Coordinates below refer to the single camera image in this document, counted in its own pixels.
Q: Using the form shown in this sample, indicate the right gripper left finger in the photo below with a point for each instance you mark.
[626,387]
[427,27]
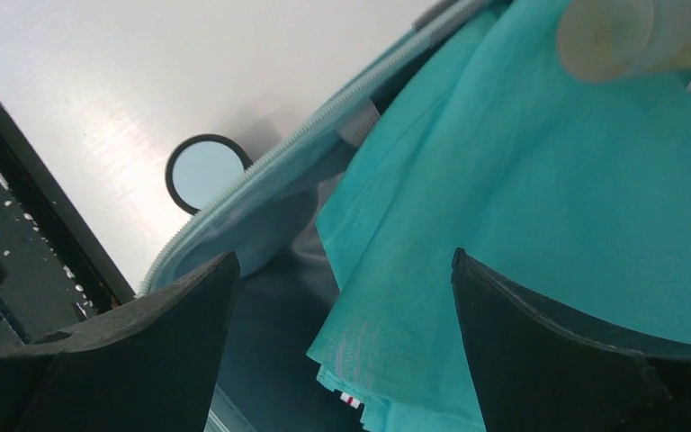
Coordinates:
[148,365]

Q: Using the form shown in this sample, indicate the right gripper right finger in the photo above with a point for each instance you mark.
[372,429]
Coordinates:
[539,365]

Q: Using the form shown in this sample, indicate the light blue ribbed suitcase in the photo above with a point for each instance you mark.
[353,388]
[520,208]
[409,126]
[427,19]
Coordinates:
[286,288]

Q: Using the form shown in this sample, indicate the teal shirt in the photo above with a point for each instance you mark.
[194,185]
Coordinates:
[579,192]

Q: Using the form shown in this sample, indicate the beige plastic bottle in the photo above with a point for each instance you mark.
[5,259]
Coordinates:
[599,41]

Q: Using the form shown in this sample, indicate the black mounting rail base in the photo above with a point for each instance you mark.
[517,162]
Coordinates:
[53,271]

